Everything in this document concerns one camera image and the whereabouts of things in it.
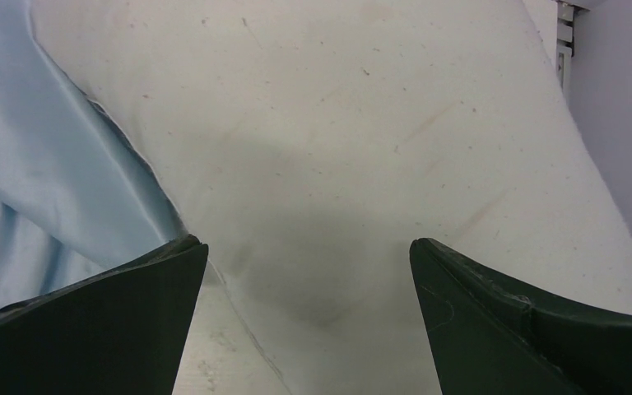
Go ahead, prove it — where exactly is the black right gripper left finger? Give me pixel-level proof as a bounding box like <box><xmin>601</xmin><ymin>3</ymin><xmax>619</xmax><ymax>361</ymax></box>
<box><xmin>0</xmin><ymin>235</ymin><xmax>208</xmax><ymax>394</ymax></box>

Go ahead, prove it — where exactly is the aluminium table edge rail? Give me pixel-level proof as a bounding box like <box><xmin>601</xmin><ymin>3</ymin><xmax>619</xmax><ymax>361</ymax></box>
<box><xmin>555</xmin><ymin>1</ymin><xmax>575</xmax><ymax>99</ymax></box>

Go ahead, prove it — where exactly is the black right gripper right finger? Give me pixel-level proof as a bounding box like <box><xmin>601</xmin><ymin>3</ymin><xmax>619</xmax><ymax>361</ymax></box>
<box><xmin>409</xmin><ymin>239</ymin><xmax>632</xmax><ymax>394</ymax></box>

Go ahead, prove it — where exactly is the white pillow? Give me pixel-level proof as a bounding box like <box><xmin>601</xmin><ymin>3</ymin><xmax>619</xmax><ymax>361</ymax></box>
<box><xmin>31</xmin><ymin>1</ymin><xmax>632</xmax><ymax>394</ymax></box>

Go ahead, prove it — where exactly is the light blue pillowcase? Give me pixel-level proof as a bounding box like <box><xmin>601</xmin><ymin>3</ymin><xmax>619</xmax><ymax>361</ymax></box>
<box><xmin>0</xmin><ymin>1</ymin><xmax>182</xmax><ymax>309</ymax></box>

